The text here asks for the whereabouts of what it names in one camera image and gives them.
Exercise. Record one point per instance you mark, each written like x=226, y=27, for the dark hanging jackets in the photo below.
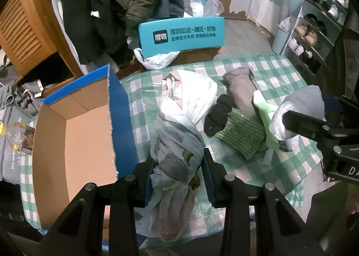
x=100, y=28

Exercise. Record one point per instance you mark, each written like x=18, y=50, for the teal printed shoe box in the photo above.
x=181, y=34

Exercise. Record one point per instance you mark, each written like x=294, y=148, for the white sock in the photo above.
x=307, y=100

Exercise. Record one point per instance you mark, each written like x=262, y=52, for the white patterned cloth bundle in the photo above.
x=177, y=149

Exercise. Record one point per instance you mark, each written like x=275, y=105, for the grey shoe rack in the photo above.
x=314, y=33

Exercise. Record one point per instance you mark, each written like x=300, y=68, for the plastic bottle yellow cap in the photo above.
x=20, y=136

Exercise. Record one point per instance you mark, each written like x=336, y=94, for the light green foam sheet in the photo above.
x=266, y=112

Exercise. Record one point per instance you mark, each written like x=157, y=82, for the wooden louvered wardrobe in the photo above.
x=30, y=33

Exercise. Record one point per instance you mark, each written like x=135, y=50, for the green white checkered tablecloth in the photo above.
x=274, y=76

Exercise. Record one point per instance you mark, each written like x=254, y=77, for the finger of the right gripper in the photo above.
x=309, y=127
x=333, y=106

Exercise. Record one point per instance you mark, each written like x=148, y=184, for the green sparkly cloth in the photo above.
x=242, y=133

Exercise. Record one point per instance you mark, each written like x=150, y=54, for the grey fleece pouch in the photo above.
x=242, y=88

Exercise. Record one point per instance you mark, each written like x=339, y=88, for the black sock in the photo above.
x=217, y=117

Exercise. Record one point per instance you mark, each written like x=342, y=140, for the grey hoodie pile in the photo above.
x=18, y=104

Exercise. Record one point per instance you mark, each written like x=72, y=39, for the light blue waste bin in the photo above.
x=285, y=28

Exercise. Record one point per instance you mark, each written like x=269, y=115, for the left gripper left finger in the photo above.
x=79, y=228

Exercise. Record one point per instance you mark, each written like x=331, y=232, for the brown flattened cardboard box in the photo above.
x=184, y=57

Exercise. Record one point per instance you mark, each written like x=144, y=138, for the person's right hand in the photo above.
x=352, y=202

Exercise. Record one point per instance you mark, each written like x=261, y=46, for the white plastic bag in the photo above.
x=156, y=62

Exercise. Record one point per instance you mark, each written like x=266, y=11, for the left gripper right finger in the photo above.
x=279, y=228

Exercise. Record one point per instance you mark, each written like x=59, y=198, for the open cardboard box blue rim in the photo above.
x=83, y=134

